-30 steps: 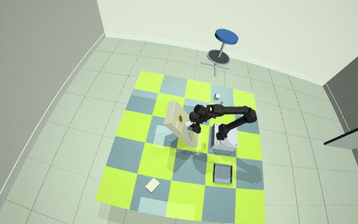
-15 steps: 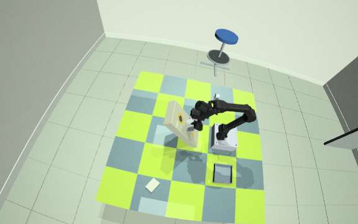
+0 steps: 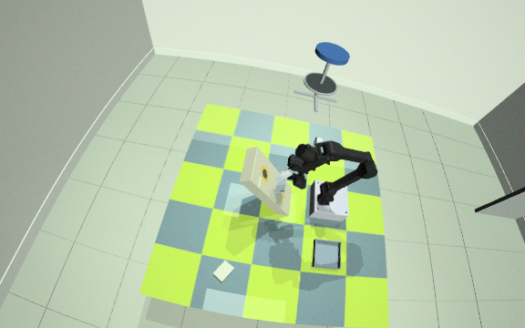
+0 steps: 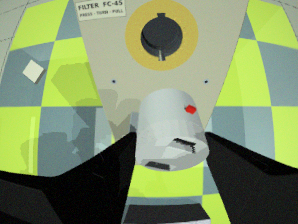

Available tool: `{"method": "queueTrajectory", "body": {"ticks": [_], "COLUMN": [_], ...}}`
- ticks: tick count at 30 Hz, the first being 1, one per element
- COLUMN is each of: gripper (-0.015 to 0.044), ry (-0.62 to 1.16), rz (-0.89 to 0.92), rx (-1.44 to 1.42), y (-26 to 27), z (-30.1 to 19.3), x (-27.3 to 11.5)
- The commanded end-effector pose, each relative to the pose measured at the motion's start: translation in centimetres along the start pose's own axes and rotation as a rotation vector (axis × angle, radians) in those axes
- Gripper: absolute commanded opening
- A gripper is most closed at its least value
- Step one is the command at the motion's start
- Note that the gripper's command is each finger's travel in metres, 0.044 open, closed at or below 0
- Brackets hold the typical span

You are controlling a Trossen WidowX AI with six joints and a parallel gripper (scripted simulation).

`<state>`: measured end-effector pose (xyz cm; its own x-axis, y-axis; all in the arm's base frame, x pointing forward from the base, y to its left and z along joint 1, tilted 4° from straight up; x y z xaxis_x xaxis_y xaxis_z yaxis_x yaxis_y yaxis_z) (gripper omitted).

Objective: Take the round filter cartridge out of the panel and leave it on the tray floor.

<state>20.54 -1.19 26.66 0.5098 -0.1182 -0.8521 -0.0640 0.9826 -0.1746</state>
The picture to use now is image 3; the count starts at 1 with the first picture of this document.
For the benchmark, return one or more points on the grey cylinder with two slots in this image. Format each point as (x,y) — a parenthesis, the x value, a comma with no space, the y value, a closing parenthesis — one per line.
(286,173)

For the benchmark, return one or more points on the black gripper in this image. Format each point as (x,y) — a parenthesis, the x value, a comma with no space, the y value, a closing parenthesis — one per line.
(298,179)

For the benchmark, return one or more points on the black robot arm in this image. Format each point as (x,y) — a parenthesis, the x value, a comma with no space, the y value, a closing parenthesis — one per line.
(332,151)

